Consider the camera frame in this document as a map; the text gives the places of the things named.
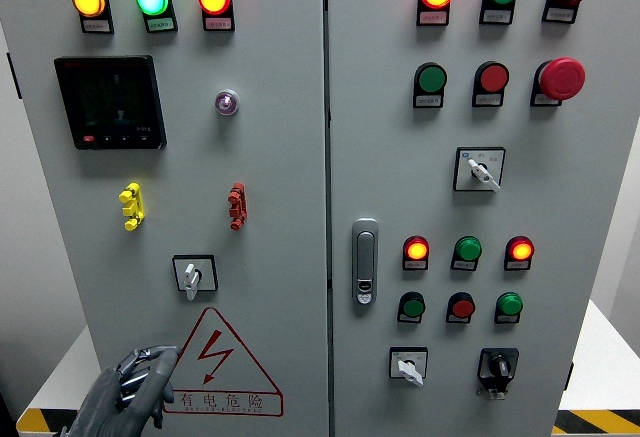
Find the red warning triangle sticker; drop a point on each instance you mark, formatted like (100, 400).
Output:
(215, 347)

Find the pale grey cabinet door with display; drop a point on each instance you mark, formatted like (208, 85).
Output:
(280, 182)

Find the silver door lock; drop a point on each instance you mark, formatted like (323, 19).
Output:
(365, 257)

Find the black display unit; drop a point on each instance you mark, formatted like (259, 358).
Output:
(110, 102)

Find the small green push button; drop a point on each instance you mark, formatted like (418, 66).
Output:
(413, 308)

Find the white round lamp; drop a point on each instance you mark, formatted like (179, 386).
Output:
(227, 102)

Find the black door hinge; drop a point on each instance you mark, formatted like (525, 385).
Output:
(14, 77)
(570, 377)

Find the small red lamp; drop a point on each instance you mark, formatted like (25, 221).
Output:
(416, 249)
(520, 250)

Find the small red push button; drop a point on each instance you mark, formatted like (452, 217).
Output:
(463, 308)

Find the pale grey cabinet door with lock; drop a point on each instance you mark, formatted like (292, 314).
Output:
(400, 182)

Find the small green lamp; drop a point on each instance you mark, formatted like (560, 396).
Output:
(468, 249)
(509, 304)

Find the large yellow round lamp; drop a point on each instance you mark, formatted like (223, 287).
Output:
(88, 0)

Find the large green push button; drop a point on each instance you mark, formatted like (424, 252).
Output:
(432, 78)

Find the large red push button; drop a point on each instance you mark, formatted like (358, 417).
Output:
(493, 78)

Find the large red stop button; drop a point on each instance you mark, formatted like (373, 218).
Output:
(562, 79)

